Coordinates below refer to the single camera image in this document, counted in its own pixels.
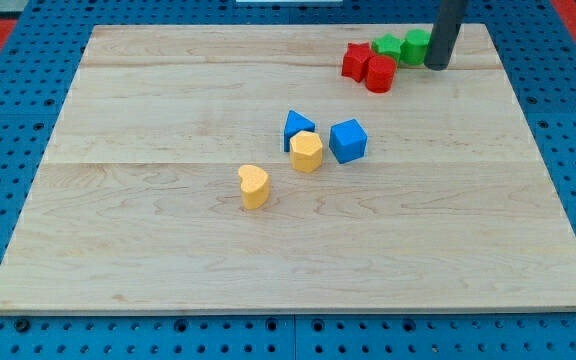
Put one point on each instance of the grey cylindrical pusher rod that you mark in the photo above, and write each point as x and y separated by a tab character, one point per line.
444	33

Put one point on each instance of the yellow heart block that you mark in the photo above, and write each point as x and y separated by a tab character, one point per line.
254	186

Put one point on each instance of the red cylinder block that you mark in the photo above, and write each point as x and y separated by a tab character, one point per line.
380	74

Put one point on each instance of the light wooden board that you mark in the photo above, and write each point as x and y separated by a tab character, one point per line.
136	206

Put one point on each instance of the blue triangle block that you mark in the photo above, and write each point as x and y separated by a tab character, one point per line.
295	122

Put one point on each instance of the blue cube block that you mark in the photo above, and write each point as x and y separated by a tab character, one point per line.
347	141

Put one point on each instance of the green star block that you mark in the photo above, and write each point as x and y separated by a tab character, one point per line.
388	45

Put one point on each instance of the yellow hexagon block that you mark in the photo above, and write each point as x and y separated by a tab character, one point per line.
306	151

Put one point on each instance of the green cylinder block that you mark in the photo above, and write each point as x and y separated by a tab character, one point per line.
414	48

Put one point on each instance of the red star block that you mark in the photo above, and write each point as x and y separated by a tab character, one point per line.
355	61

